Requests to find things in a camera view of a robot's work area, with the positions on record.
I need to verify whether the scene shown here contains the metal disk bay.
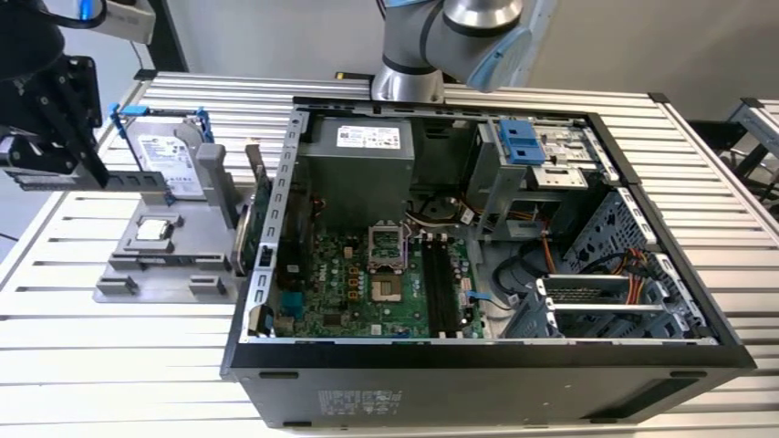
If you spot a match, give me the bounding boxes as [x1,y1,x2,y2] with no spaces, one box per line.
[505,272,700,341]

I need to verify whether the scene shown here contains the metal socket cover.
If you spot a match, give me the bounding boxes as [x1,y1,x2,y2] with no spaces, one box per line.
[367,221,409,271]

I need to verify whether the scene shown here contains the black RAM slot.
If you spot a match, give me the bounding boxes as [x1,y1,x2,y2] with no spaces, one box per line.
[438,235,463,339]
[423,235,443,339]

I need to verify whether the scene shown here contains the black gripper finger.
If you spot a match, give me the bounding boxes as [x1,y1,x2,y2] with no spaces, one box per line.
[23,55,110,191]
[0,122,81,178]

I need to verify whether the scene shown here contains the hard disk in blue carrier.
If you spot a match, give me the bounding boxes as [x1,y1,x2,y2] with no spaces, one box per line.
[109,103,215,202]

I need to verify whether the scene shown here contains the blue drive bay latch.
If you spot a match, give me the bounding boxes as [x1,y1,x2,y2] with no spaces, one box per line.
[497,119,543,166]

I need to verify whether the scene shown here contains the red yellow power wires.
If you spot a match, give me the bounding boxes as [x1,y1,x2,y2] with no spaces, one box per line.
[626,248,657,307]

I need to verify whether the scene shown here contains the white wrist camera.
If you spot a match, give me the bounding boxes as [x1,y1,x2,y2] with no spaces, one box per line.
[78,0,158,46]

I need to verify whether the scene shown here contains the green motherboard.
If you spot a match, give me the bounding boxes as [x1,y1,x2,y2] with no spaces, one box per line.
[271,223,489,341]

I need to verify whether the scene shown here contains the teal expansion slot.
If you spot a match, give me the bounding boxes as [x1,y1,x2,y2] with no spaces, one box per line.
[279,293,306,319]

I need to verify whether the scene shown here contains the aluminium frame cart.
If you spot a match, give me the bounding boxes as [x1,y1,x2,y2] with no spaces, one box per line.
[688,97,779,204]

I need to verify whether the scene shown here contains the silver CPU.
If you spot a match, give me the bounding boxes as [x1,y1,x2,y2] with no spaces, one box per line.
[134,218,174,241]

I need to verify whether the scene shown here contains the black round speaker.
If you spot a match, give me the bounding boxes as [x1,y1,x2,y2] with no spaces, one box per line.
[423,196,462,223]

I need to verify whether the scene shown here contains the black open PC case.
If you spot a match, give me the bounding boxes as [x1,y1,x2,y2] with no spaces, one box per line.
[218,93,757,430]

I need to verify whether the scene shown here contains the grey plastic parts rack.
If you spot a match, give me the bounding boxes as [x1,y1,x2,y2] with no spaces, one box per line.
[91,143,255,305]

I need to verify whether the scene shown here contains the black cable bundle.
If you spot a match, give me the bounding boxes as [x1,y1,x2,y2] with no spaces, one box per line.
[495,253,550,311]

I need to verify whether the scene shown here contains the orange wire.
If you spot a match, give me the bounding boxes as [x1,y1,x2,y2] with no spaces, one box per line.
[539,231,559,276]

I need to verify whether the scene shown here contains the green graphics card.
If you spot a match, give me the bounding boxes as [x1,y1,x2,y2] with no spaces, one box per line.
[234,143,273,277]

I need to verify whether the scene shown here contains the metal drive cage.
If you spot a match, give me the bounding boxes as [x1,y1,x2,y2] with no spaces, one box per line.
[467,116,617,238]

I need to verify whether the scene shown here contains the grey Dell power supply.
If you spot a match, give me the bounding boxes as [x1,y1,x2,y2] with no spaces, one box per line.
[298,116,419,224]

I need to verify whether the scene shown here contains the grey wire bundle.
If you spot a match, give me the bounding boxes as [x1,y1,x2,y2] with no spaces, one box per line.
[405,212,470,236]

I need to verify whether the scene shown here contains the black upright post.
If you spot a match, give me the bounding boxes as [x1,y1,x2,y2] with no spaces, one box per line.
[145,0,191,74]

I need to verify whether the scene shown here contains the black camera cable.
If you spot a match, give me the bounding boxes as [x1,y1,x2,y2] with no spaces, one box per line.
[35,0,109,31]

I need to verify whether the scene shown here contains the CPU socket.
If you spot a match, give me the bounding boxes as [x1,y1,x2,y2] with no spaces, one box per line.
[369,271,407,305]

